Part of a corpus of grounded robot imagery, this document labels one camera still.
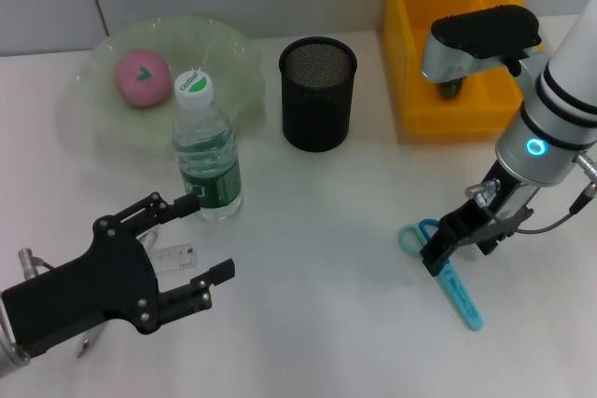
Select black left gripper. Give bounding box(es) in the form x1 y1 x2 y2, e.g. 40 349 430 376
0 190 236 358

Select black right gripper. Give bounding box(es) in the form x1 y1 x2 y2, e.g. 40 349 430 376
420 161 535 278

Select clear green-label water bottle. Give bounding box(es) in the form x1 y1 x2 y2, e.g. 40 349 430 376
172 69 244 223

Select green plastic wrapper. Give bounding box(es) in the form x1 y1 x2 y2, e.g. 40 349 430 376
436 78 468 101

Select pink peach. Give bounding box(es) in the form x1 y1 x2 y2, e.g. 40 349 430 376
115 48 173 109

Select clear plastic ruler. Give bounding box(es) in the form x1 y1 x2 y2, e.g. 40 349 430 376
148 242 198 274

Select blue scissors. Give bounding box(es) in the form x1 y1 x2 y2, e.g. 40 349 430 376
398 218 485 332

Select grey ballpoint pen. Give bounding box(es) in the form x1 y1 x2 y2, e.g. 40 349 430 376
76 228 162 359

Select black mesh pen holder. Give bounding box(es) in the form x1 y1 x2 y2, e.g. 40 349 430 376
278 36 358 153

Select green glass fruit plate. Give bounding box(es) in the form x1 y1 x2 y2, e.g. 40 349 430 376
74 14 268 158

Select yellow plastic bin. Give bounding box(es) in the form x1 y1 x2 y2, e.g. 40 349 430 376
382 0 545 134

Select grey right arm cable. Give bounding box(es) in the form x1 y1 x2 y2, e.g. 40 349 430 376
465 150 597 237

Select dark left arm cable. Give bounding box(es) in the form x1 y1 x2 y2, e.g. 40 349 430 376
17 247 58 279

